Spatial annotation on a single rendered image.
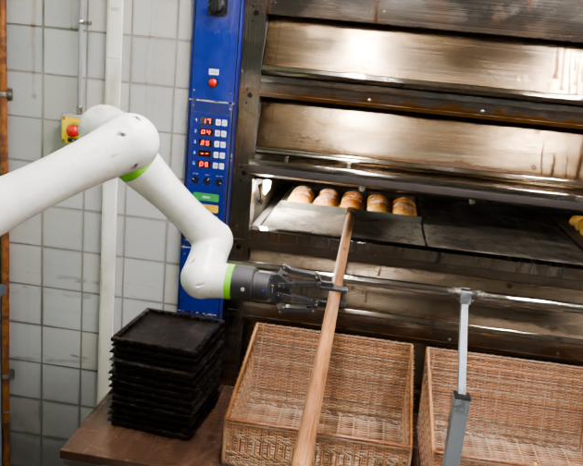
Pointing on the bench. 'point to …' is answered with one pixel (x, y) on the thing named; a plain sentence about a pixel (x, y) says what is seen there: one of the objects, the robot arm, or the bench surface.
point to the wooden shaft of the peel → (305, 445)
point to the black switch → (217, 7)
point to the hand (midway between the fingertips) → (333, 295)
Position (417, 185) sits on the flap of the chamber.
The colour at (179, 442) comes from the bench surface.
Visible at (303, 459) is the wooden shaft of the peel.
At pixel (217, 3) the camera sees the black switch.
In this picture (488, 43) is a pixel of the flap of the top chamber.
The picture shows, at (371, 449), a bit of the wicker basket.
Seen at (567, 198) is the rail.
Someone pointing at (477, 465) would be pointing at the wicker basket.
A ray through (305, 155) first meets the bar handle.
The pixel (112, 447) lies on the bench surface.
